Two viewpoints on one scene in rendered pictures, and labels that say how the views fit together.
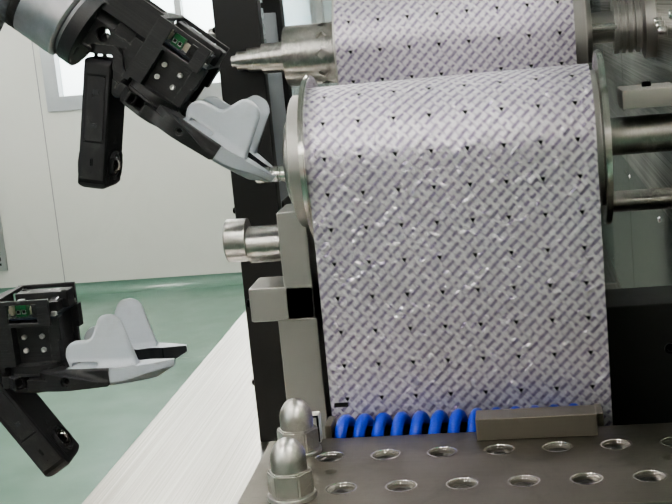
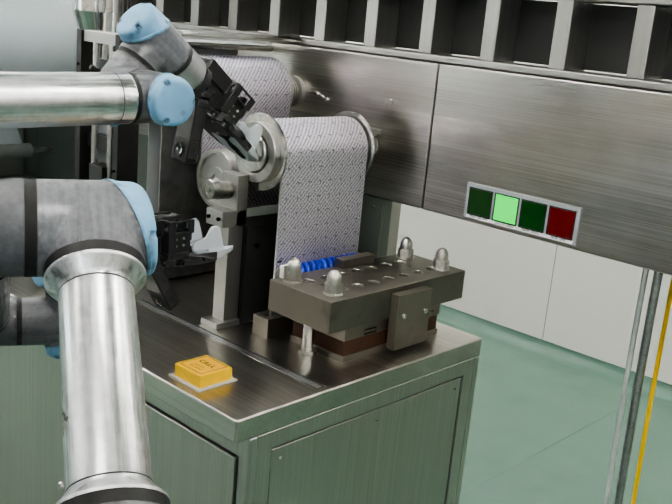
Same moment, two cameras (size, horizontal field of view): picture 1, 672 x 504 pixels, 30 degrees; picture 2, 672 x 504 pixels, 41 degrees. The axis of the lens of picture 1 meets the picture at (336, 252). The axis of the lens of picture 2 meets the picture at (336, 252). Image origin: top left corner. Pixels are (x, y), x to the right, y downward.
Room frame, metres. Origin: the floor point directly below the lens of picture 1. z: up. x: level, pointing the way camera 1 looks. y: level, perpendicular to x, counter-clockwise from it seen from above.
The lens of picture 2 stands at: (0.01, 1.33, 1.52)
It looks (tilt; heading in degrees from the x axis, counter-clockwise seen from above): 15 degrees down; 304
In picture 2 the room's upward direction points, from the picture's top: 5 degrees clockwise
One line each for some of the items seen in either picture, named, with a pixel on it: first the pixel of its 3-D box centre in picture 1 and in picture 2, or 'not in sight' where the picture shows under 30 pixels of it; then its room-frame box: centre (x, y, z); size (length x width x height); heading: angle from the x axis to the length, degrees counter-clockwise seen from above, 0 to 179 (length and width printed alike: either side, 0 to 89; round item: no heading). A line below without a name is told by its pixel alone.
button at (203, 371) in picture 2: not in sight; (203, 371); (0.97, 0.27, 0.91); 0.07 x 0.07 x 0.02; 81
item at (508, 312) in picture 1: (463, 330); (320, 225); (1.02, -0.10, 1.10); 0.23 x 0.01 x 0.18; 81
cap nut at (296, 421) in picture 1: (296, 425); (293, 269); (0.97, 0.04, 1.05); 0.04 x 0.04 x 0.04
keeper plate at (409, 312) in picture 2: not in sight; (410, 317); (0.80, -0.12, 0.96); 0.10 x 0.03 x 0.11; 81
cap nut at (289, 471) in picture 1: (289, 467); (333, 281); (0.87, 0.05, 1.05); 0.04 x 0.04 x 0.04
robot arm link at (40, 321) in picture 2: not in sight; (58, 321); (1.11, 0.46, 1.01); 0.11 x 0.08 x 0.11; 54
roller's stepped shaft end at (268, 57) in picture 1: (259, 59); not in sight; (1.35, 0.06, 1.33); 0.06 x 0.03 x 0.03; 81
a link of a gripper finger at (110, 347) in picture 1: (115, 347); (214, 241); (1.03, 0.19, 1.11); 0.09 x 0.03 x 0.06; 72
